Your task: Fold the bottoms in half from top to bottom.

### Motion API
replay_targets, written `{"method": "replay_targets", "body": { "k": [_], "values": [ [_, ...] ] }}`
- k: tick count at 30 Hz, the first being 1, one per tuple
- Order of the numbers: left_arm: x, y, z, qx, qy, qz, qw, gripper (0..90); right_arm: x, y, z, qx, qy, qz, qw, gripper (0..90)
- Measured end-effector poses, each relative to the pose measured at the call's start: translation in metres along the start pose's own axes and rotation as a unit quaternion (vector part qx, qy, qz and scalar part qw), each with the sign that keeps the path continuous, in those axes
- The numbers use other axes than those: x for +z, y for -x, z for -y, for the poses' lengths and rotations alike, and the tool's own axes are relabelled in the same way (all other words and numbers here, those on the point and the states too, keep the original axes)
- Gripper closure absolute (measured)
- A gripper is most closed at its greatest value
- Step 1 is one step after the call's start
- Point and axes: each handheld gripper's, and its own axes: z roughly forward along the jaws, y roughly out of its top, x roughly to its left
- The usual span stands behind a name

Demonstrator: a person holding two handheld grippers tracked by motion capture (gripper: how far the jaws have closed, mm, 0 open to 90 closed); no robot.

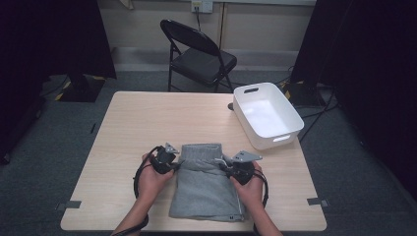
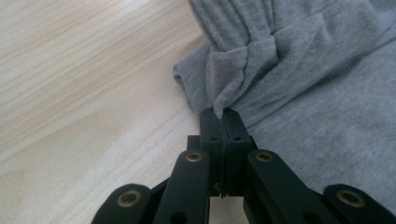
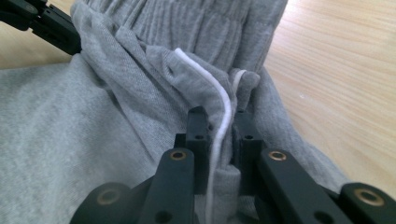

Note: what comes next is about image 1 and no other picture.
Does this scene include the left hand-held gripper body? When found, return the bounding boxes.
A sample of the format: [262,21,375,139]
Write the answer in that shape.
[149,142,181,175]

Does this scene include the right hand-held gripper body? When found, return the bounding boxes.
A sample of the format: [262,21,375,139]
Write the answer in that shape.
[224,150,264,186]

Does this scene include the grey sweatpants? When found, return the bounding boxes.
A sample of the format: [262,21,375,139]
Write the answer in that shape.
[168,143,246,222]

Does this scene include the white plastic basket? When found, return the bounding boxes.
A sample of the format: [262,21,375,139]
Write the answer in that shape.
[232,82,305,150]

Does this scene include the person's right hand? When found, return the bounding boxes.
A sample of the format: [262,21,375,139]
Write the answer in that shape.
[230,161,266,211]

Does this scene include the person's left hand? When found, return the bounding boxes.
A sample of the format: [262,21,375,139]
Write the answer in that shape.
[137,152,175,207]

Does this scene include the grey tape piece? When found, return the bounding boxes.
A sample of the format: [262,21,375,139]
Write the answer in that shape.
[55,200,83,211]
[307,197,329,208]

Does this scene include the black stand base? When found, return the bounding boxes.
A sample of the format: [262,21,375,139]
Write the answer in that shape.
[58,73,106,103]
[281,80,328,107]

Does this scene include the black folding chair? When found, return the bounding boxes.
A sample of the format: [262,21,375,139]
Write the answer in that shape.
[159,19,238,93]

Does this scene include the black curtain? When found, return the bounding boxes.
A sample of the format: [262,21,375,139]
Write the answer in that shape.
[0,0,118,165]
[289,0,417,210]

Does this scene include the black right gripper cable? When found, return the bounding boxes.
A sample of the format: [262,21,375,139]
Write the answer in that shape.
[252,168,270,236]

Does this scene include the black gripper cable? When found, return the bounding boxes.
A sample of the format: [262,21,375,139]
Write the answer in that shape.
[111,146,163,236]
[252,168,270,236]

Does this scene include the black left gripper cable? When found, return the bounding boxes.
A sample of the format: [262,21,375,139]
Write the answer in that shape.
[111,146,163,236]

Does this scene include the black floor cable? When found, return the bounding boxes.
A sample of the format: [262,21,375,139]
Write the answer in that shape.
[291,87,339,144]
[218,67,293,90]

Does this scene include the thin vertical wall conduit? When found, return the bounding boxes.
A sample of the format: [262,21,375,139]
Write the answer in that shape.
[218,2,228,50]

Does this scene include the white wall power outlet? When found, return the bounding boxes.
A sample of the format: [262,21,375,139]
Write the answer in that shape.
[191,0,214,14]

